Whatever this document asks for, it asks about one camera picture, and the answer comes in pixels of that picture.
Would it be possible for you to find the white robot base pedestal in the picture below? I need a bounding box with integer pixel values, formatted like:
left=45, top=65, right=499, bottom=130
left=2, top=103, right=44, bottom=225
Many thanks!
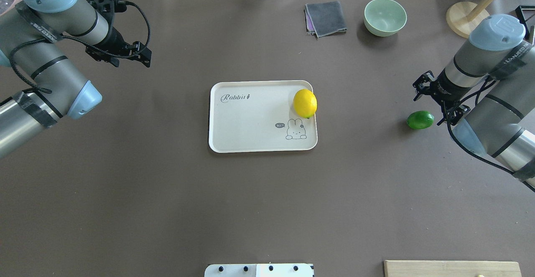
left=204, top=262, right=315, bottom=277

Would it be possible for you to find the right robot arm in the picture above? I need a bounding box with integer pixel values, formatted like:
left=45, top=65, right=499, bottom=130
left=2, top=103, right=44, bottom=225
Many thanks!
left=413, top=14, right=535, bottom=190

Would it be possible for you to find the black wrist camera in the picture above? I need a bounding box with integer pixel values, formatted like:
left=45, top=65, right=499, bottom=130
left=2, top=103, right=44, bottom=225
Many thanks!
left=86, top=0, right=127, bottom=25

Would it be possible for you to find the green lime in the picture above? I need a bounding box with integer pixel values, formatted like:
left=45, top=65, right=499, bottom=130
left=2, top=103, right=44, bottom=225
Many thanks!
left=406, top=111, right=435, bottom=130

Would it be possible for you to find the wooden mug tree stand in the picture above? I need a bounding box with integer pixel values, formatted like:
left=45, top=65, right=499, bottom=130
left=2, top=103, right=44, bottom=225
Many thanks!
left=446, top=0, right=493, bottom=38

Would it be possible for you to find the mint green bowl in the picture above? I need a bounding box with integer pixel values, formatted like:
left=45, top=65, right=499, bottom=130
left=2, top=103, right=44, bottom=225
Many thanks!
left=364, top=0, right=408, bottom=37

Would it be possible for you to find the cream rabbit tray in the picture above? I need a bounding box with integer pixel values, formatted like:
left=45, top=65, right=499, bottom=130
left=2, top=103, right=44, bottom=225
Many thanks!
left=208, top=80, right=318, bottom=153

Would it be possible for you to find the yellow lemon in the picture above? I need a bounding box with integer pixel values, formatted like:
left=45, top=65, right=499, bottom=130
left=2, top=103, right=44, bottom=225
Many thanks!
left=293, top=89, right=317, bottom=119

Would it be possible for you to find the grey folded cloth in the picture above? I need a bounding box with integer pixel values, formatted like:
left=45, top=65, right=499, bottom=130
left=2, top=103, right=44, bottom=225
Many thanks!
left=304, top=1, right=347, bottom=38

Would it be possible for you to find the wooden cutting board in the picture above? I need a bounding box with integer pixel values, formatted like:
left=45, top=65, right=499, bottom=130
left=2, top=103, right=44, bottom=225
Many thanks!
left=384, top=260, right=522, bottom=277

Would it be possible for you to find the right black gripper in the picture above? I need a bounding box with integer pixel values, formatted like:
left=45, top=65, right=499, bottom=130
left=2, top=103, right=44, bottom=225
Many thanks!
left=413, top=70, right=471, bottom=114

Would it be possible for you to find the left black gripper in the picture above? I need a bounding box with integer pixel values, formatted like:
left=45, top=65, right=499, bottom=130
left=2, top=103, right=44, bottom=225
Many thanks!
left=85, top=28, right=152, bottom=68

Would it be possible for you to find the black glass rack tray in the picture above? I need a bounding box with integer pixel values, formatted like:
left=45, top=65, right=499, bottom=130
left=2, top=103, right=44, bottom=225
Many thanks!
left=515, top=5, right=535, bottom=44

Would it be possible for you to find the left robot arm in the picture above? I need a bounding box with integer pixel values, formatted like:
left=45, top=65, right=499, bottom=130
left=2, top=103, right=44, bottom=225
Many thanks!
left=0, top=0, right=151, bottom=157

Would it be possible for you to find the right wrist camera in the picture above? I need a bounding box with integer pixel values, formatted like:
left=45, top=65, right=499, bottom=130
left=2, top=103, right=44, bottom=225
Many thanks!
left=446, top=104, right=471, bottom=125

